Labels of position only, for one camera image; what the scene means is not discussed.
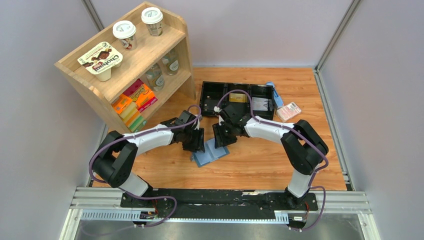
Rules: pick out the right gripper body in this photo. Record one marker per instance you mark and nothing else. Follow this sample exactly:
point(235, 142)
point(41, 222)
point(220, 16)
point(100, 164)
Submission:
point(229, 124)

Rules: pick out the teal leather card holder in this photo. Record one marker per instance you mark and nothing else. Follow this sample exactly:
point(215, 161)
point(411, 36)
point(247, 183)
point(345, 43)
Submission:
point(210, 155)

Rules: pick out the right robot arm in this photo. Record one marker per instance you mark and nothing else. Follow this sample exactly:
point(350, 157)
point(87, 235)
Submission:
point(303, 146)

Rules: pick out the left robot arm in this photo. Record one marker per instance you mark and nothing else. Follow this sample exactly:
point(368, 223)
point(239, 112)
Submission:
point(114, 160)

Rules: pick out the gold card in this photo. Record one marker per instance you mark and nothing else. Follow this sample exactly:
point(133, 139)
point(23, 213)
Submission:
point(238, 98)

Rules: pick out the silver VIP card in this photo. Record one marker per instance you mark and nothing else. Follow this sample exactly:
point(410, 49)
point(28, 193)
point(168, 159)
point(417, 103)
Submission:
point(261, 104)

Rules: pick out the pink card box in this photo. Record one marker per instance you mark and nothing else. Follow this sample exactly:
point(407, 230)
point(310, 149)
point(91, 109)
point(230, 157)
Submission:
point(288, 111)

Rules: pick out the black bin middle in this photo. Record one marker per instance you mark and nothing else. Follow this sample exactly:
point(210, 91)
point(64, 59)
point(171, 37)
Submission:
point(243, 108)

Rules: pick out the black bin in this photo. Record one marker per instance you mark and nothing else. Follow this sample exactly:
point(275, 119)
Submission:
point(243, 108)
point(262, 91)
point(210, 94)

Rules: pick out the black bin left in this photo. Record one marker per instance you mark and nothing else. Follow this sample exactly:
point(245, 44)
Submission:
point(210, 94)

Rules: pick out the black bin right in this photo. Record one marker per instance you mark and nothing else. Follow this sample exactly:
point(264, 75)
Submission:
point(262, 91)

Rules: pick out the light blue box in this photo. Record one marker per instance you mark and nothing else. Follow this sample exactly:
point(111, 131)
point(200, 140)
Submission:
point(277, 99)

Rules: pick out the red orange sponge pack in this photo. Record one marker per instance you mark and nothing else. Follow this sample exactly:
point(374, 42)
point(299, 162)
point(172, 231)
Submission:
point(141, 95)

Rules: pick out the glass bottle left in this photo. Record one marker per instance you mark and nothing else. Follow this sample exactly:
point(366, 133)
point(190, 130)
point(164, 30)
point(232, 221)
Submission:
point(155, 77)

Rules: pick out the glass bottle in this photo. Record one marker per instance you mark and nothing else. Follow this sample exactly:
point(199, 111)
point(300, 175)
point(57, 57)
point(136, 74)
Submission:
point(155, 77)
point(170, 62)

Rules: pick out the colourful sponge stack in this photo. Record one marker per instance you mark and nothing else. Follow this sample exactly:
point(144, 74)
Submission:
point(127, 110)

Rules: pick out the glass bottle right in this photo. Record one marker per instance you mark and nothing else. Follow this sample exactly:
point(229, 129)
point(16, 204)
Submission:
point(170, 62)

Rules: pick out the wooden shelf unit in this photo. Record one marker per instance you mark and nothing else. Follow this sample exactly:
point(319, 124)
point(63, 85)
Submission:
point(150, 50)

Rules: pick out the Chobani yogurt pack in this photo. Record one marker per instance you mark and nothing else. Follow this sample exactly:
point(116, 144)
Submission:
point(100, 60)

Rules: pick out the white lidded cup left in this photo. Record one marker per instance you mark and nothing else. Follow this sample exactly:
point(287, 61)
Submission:
point(125, 32)

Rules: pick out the white lidded cup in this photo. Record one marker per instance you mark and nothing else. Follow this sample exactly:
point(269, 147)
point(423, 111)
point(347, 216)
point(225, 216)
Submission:
point(152, 17)
point(125, 32)

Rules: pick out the white lidded cup right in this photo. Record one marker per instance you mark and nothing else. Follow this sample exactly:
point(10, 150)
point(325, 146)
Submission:
point(152, 17)

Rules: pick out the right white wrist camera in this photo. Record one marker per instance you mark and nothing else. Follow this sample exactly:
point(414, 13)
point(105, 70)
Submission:
point(217, 111)

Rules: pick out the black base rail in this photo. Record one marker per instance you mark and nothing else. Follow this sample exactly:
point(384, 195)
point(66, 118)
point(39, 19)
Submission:
point(219, 203)

